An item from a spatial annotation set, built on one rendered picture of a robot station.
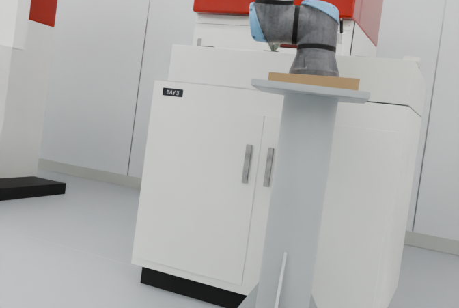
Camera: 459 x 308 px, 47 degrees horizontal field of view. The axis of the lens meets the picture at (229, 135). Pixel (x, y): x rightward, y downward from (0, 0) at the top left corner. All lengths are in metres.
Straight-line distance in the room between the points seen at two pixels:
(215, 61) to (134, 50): 2.82
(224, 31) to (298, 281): 1.49
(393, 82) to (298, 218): 0.56
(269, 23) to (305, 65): 0.16
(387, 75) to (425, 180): 2.16
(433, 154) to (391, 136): 2.11
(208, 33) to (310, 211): 1.42
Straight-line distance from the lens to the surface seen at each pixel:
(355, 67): 1.82
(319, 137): 1.53
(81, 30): 5.16
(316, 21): 1.58
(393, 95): 1.79
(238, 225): 1.94
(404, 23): 4.00
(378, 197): 1.79
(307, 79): 1.50
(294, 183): 1.52
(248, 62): 1.93
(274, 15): 1.58
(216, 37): 2.71
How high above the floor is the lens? 0.70
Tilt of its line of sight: 2 degrees down
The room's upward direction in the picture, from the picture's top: 8 degrees clockwise
